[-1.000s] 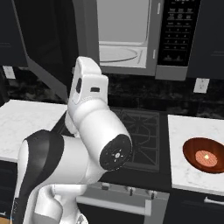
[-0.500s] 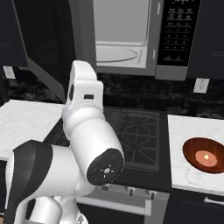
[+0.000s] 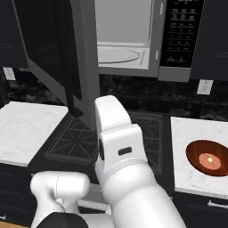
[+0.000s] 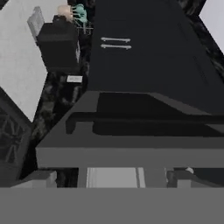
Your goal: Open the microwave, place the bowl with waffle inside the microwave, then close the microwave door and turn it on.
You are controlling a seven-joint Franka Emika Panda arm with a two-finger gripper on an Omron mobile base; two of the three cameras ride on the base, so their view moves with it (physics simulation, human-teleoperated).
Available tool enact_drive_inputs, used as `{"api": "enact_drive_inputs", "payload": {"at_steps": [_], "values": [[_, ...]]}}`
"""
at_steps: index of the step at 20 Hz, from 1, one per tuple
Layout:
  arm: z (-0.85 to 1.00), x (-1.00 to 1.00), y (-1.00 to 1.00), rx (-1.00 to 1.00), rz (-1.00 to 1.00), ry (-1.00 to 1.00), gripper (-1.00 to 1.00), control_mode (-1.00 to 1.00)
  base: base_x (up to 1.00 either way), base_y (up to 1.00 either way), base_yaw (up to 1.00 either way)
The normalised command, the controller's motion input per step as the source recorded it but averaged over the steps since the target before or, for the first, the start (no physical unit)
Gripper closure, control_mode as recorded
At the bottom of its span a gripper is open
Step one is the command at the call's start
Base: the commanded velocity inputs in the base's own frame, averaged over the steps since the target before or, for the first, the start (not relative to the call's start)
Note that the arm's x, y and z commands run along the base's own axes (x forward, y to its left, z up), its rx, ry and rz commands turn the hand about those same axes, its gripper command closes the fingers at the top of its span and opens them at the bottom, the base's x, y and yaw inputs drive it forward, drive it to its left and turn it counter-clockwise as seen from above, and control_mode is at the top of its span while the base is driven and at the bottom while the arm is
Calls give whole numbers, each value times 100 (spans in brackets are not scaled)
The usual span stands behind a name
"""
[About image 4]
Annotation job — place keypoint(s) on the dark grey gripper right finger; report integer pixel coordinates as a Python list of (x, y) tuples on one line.
[(179, 177)]

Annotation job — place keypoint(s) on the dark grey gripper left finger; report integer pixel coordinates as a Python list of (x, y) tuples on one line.
[(43, 178)]

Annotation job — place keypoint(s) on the grey microwave oven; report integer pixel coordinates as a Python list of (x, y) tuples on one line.
[(122, 145)]

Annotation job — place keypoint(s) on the black hob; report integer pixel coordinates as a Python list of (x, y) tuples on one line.
[(11, 137)]

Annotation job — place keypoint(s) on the small white flat block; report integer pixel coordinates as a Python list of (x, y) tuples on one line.
[(74, 78)]

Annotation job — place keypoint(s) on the black cupboard run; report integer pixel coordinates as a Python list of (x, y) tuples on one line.
[(151, 58)]

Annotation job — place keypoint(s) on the black box-shaped appliance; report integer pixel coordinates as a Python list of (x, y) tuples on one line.
[(58, 46)]

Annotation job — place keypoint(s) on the grey flat board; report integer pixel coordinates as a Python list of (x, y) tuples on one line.
[(35, 22)]

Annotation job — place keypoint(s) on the beige round jar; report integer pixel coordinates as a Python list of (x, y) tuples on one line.
[(64, 12)]

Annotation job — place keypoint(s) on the teal round object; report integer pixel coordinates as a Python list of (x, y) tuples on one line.
[(80, 12)]

